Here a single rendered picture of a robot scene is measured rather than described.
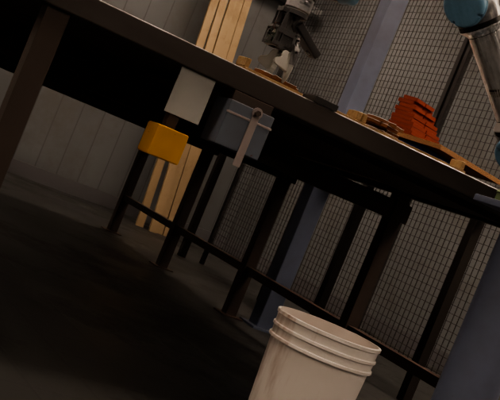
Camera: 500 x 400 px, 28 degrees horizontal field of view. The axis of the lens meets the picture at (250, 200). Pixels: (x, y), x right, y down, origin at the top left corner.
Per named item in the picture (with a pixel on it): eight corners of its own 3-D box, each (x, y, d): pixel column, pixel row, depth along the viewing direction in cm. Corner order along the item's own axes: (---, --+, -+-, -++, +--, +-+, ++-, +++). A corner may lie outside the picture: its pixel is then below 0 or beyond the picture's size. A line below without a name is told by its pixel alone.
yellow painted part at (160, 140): (178, 166, 250) (213, 78, 250) (146, 153, 246) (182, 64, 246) (167, 161, 257) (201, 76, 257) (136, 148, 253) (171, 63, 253)
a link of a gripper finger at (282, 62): (267, 76, 275) (272, 48, 279) (285, 84, 278) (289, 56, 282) (274, 72, 273) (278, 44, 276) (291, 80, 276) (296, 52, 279)
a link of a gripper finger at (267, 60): (248, 68, 288) (265, 42, 284) (265, 76, 290) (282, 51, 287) (251, 73, 285) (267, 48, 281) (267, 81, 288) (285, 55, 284)
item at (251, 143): (255, 175, 258) (282, 109, 258) (209, 155, 252) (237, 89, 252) (237, 167, 268) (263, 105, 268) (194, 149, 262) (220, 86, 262)
